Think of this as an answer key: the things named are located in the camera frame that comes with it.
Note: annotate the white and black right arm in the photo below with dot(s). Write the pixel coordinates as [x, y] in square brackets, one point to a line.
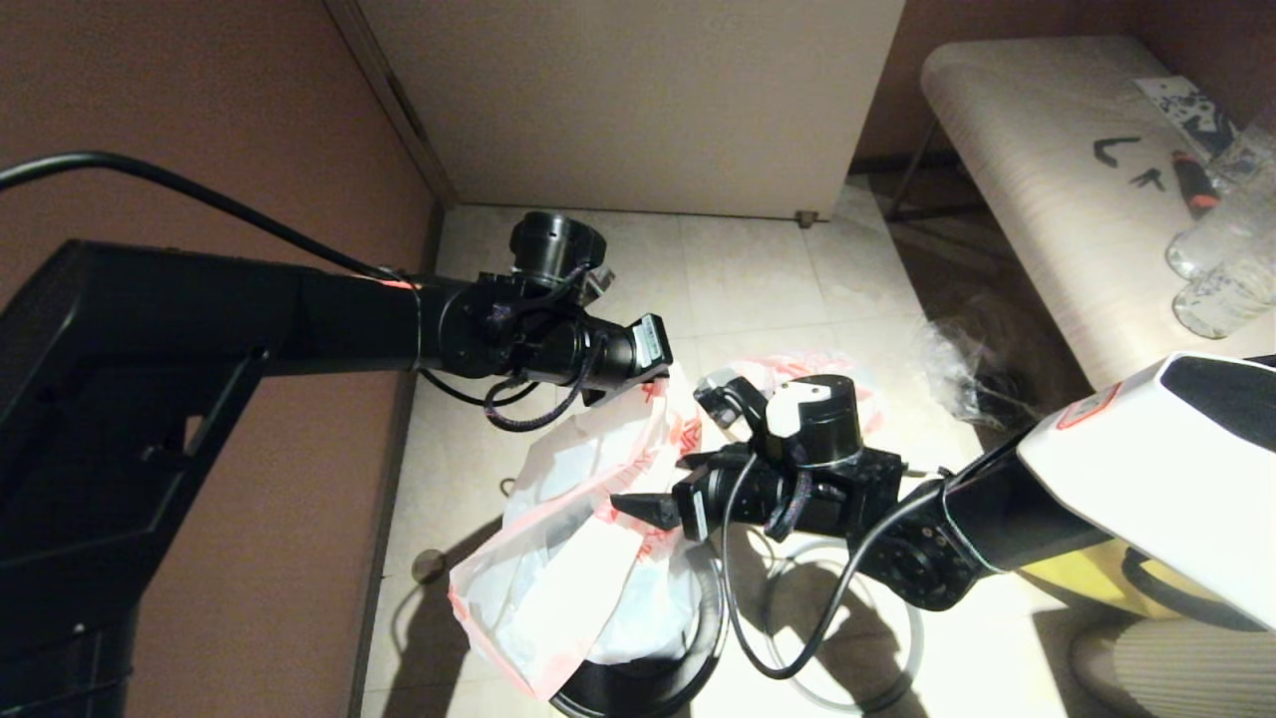
[1146, 469]

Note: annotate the white cabinet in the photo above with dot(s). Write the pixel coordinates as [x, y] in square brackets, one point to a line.
[638, 100]

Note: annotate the red-printed plastic bag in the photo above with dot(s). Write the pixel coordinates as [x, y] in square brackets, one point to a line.
[558, 578]

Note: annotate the beige ribbed cylinder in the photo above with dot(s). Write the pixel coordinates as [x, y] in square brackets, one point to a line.
[1186, 673]

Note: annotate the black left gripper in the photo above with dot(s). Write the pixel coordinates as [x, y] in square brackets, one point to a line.
[558, 329]

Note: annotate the white wood-grain table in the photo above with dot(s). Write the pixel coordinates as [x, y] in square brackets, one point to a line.
[1047, 189]

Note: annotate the red and black tool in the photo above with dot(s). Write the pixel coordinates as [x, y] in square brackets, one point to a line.
[1194, 187]

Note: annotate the clear plastic water bottle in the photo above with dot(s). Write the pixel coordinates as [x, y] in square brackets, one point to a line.
[1231, 219]
[1226, 299]

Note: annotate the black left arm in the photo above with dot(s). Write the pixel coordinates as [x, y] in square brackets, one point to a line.
[150, 399]

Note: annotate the small black lamp box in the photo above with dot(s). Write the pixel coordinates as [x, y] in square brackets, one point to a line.
[700, 517]
[653, 344]

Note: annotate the blue printed paper sheet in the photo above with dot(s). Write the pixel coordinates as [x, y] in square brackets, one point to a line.
[1191, 108]

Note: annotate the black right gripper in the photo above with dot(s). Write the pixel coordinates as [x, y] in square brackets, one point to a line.
[837, 479]

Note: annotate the red-printed bag holding bottles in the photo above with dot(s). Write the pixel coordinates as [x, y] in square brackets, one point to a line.
[867, 389]

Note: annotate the black and white wrist camera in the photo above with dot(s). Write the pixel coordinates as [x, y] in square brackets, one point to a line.
[723, 399]

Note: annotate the crumpled clear plastic wrap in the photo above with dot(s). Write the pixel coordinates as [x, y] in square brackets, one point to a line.
[957, 369]

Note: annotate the black trash bin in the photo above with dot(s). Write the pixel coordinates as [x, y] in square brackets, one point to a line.
[688, 658]

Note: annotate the small round floor knob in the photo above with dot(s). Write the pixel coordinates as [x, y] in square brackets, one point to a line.
[430, 565]

